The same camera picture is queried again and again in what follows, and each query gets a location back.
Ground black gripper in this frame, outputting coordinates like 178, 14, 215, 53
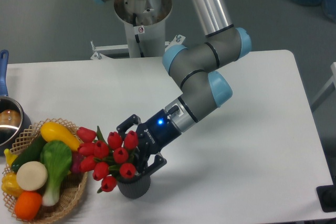
117, 111, 182, 179

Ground red tulip bouquet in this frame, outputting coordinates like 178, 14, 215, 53
77, 127, 139, 193

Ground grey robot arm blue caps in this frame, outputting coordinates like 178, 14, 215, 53
118, 0, 251, 180

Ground dark grey ribbed vase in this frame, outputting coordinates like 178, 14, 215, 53
116, 155, 152, 199

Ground purple radish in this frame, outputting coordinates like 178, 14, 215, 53
70, 152, 84, 174

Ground woven wicker basket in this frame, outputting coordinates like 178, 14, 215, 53
1, 118, 88, 223

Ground green bok choy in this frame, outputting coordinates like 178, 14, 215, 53
40, 140, 72, 207

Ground yellow squash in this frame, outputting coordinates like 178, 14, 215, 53
40, 122, 80, 152

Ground dark green cucumber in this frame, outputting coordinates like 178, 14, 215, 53
11, 134, 47, 173

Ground cream round bun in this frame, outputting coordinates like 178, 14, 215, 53
16, 161, 48, 191

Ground orange fruit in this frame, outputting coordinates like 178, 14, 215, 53
14, 191, 42, 221

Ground yellow banana tip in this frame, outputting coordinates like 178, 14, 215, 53
4, 148, 18, 167

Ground yellow bell pepper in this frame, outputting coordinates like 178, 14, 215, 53
2, 172, 24, 197

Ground black device table edge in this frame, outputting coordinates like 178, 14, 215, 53
316, 185, 335, 212

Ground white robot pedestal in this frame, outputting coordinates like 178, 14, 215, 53
91, 0, 186, 60

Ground blue handled saucepan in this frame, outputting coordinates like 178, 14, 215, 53
1, 49, 31, 157

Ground white frame right edge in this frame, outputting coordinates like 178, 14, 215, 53
310, 62, 335, 112

